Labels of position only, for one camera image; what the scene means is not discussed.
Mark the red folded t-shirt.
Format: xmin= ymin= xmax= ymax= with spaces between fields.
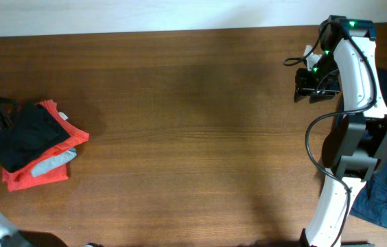
xmin=2 ymin=99 xmax=89 ymax=191

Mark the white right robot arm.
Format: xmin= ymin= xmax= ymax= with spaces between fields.
xmin=284 ymin=15 xmax=387 ymax=246

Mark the black t-shirt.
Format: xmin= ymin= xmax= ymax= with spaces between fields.
xmin=0 ymin=104 xmax=70 ymax=173

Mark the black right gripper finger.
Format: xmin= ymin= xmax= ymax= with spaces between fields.
xmin=309 ymin=92 xmax=336 ymax=104
xmin=294 ymin=91 xmax=308 ymax=102

